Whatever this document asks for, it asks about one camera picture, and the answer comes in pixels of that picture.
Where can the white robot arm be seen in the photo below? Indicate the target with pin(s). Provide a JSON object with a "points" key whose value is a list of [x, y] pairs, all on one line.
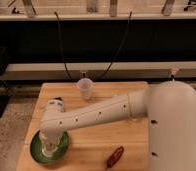
{"points": [[170, 108]]}

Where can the brown sausage-shaped object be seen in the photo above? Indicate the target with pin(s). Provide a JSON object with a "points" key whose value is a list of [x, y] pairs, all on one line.
{"points": [[115, 156]]}

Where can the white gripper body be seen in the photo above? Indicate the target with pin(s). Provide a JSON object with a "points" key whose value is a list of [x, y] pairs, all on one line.
{"points": [[50, 142]]}

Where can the clear plastic cup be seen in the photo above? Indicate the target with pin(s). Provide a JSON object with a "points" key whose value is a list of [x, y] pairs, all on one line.
{"points": [[85, 85]]}

